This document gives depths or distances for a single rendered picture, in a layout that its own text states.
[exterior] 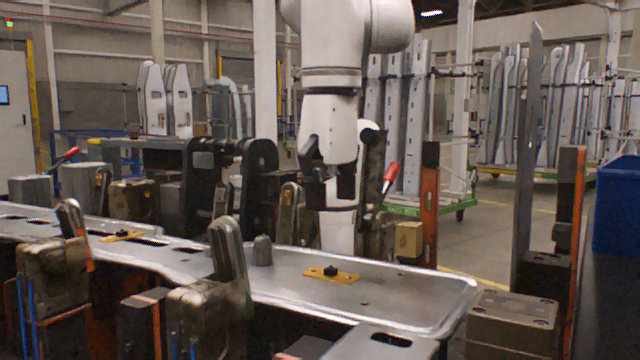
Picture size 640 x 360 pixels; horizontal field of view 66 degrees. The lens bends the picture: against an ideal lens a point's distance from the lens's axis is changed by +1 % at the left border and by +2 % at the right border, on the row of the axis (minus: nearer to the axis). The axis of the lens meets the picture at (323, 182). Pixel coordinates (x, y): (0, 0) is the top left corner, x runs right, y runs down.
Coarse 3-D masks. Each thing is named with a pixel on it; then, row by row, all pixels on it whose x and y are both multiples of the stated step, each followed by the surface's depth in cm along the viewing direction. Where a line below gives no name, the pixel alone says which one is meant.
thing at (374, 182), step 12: (360, 132) 82; (372, 132) 80; (384, 132) 83; (372, 144) 84; (384, 144) 83; (372, 156) 84; (384, 156) 84; (372, 168) 84; (384, 168) 84; (360, 180) 84; (372, 180) 84; (360, 192) 84; (372, 192) 84; (360, 204) 84; (372, 204) 84; (360, 216) 84; (372, 216) 83; (360, 228) 84; (372, 228) 83
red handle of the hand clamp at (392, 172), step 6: (396, 162) 93; (390, 168) 92; (396, 168) 92; (390, 174) 90; (396, 174) 91; (384, 180) 90; (390, 180) 90; (384, 186) 89; (390, 186) 90; (384, 192) 88; (384, 198) 88; (372, 210) 84; (366, 216) 84; (366, 222) 84
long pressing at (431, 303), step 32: (0, 224) 107; (32, 224) 107; (96, 224) 106; (128, 224) 106; (96, 256) 85; (128, 256) 84; (160, 256) 83; (192, 256) 83; (288, 256) 83; (320, 256) 83; (352, 256) 82; (256, 288) 68; (288, 288) 68; (320, 288) 68; (352, 288) 68; (384, 288) 68; (416, 288) 68; (448, 288) 68; (320, 320) 61; (352, 320) 59; (384, 320) 58; (416, 320) 58; (448, 320) 59
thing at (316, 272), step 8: (304, 272) 74; (312, 272) 74; (320, 272) 74; (328, 272) 72; (336, 272) 73; (344, 272) 74; (328, 280) 71; (336, 280) 71; (344, 280) 71; (352, 280) 71
